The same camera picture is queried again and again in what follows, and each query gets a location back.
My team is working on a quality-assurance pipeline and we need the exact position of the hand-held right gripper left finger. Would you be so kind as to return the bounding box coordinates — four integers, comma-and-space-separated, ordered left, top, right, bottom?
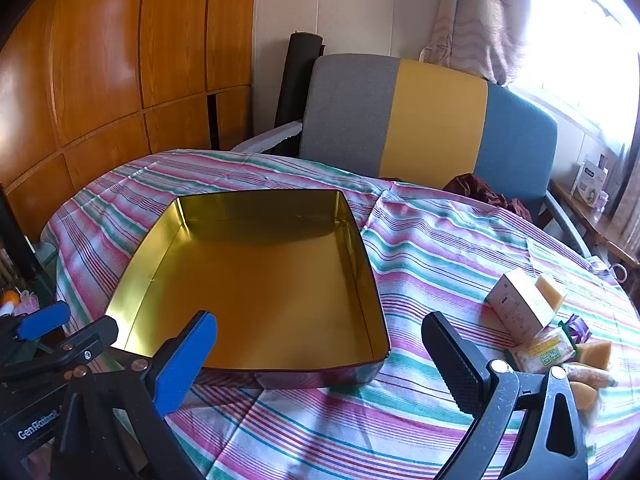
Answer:
52, 310, 219, 480

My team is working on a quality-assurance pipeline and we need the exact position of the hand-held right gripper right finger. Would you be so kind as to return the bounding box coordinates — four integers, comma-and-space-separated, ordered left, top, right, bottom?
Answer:
421, 311, 589, 480

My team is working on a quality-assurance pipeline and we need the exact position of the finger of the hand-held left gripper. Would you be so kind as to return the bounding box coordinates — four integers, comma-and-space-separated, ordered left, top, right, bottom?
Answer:
0, 301, 72, 356
0, 316, 120, 391

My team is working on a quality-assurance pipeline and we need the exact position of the white cardboard box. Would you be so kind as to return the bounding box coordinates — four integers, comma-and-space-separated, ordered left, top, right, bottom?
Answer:
484, 269, 557, 347

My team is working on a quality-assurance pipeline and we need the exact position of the yellow snack packet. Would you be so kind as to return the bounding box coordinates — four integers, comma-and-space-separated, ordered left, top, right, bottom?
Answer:
509, 327, 577, 375

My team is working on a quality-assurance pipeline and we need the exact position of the gold metal tin box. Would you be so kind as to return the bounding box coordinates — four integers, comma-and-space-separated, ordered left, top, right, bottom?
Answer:
106, 189, 392, 391

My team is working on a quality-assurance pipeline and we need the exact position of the pale cake block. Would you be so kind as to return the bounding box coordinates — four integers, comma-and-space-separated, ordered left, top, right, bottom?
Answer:
534, 274, 567, 312

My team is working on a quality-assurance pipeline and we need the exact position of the purple snack packet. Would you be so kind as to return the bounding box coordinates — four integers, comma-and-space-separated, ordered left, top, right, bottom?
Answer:
559, 314, 592, 347

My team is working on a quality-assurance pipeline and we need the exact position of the glass side table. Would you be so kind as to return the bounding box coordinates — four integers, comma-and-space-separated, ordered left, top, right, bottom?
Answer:
27, 240, 67, 313

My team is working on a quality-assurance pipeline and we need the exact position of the dark chair back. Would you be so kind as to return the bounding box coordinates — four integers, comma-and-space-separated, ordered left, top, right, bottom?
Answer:
0, 185, 40, 283

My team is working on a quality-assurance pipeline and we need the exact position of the striped tablecloth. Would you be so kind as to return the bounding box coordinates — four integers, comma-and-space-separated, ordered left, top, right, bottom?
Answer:
40, 149, 640, 480

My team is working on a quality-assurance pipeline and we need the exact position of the maroon cloth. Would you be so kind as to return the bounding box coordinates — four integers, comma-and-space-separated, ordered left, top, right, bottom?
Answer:
442, 173, 533, 222

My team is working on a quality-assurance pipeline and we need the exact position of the wooden side table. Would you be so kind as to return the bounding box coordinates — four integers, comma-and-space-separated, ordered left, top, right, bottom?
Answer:
550, 177, 640, 281

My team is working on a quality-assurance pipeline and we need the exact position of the white printed carton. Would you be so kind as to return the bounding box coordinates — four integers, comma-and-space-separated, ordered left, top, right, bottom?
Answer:
572, 157, 610, 208

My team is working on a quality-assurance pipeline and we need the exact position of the patterned pink curtain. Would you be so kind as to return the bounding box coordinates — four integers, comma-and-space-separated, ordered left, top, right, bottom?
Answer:
612, 145, 640, 261
420, 0, 533, 86

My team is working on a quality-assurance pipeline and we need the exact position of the wooden wardrobe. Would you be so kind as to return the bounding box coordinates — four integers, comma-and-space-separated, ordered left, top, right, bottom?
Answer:
0, 0, 258, 241

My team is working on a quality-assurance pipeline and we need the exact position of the grey yellow blue armchair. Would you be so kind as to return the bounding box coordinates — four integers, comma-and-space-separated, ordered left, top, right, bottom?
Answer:
232, 54, 593, 258

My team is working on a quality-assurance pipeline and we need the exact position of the black rolled mat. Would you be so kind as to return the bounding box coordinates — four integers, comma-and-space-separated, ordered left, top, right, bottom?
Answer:
274, 32, 326, 158

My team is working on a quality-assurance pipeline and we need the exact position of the window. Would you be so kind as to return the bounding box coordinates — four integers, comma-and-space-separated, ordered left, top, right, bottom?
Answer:
520, 0, 640, 146

